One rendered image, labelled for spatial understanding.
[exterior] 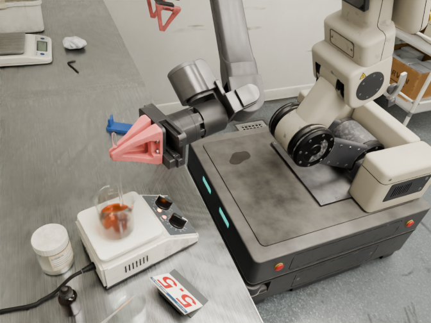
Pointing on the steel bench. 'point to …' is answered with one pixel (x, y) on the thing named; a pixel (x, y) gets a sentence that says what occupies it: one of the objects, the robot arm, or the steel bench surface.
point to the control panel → (168, 216)
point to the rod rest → (117, 126)
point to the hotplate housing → (112, 277)
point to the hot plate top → (112, 250)
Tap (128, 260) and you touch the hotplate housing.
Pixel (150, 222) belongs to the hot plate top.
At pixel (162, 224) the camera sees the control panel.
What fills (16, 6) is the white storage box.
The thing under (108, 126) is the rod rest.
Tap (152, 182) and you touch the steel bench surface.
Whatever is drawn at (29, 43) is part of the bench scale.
